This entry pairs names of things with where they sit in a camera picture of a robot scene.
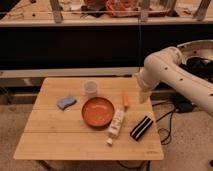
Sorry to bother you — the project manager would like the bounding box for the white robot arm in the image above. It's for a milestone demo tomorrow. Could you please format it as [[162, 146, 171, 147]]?
[[136, 47, 213, 117]]

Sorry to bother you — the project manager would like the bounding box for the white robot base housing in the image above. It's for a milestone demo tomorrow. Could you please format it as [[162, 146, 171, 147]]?
[[177, 40, 213, 64]]

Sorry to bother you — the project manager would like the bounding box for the white tube bottle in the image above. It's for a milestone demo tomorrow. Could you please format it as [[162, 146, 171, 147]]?
[[107, 110, 124, 145]]

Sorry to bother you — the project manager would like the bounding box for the orange round bowl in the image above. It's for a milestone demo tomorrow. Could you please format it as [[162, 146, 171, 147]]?
[[81, 97, 115, 127]]

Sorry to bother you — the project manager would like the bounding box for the clear plastic cup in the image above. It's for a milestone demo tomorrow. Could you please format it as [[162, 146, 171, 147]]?
[[83, 80, 98, 97]]

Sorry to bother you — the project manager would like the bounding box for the wooden folding table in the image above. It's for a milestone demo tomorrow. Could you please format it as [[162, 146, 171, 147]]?
[[14, 77, 164, 160]]

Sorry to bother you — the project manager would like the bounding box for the blue sponge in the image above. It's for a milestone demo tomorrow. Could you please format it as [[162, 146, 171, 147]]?
[[56, 96, 77, 110]]

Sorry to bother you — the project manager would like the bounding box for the orange cluttered object on shelf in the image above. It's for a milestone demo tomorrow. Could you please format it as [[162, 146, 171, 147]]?
[[105, 0, 139, 17]]

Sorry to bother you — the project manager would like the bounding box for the orange handled tool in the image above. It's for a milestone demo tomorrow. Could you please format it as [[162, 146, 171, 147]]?
[[123, 92, 129, 111]]

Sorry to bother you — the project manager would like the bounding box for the black cable on floor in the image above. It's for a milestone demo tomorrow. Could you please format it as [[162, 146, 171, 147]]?
[[155, 101, 174, 146]]

